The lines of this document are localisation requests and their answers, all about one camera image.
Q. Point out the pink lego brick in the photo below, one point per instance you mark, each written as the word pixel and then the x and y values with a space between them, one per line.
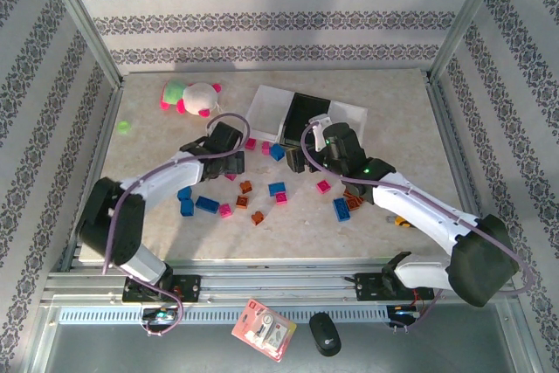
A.
pixel 230 177
pixel 225 210
pixel 265 147
pixel 281 198
pixel 323 186
pixel 250 143

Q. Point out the orange lego brick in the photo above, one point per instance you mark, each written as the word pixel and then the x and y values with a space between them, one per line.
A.
pixel 354 202
pixel 242 202
pixel 246 187
pixel 257 217

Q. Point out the long blue lego brick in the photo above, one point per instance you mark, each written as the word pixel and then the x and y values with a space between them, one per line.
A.
pixel 207 204
pixel 341 209

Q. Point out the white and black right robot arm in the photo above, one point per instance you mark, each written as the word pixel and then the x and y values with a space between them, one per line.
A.
pixel 419 211

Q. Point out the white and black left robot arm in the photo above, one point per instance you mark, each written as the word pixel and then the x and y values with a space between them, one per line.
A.
pixel 166 176

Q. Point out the white plastic container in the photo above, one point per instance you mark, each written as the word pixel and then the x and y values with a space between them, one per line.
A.
pixel 349 113
pixel 268 111

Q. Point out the white pink green plush toy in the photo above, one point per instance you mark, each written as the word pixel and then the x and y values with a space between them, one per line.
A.
pixel 196 98

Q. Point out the small green ball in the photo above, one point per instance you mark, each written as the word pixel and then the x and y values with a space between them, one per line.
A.
pixel 124 127

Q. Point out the small electronics board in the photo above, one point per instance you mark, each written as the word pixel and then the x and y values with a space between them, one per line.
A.
pixel 402 312
pixel 159 314

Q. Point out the pink blister package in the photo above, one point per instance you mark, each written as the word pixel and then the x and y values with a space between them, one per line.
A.
pixel 264 329

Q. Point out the black computer mouse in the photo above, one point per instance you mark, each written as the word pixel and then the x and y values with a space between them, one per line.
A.
pixel 325 333

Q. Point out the aluminium side rail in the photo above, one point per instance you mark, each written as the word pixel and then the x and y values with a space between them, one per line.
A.
pixel 106 128
pixel 452 150

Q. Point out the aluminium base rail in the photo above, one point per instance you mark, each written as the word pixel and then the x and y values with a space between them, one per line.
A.
pixel 271 285

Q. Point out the aluminium frame post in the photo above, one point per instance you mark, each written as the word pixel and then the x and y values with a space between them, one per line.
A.
pixel 81 19
pixel 467 19

